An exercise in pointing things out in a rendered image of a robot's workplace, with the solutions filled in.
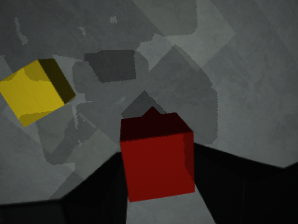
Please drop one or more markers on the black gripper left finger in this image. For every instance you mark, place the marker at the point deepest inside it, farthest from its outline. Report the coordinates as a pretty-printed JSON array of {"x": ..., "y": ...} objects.
[{"x": 102, "y": 198}]

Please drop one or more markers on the red cube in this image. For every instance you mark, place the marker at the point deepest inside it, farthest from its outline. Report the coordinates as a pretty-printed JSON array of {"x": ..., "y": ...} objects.
[
  {"x": 151, "y": 111},
  {"x": 157, "y": 154}
]

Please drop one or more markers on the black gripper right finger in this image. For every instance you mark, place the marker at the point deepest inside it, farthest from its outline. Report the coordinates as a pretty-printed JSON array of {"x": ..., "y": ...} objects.
[{"x": 238, "y": 190}]

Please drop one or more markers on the yellow cube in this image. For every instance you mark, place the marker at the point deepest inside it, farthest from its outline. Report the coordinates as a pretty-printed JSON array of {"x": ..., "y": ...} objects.
[{"x": 36, "y": 90}]

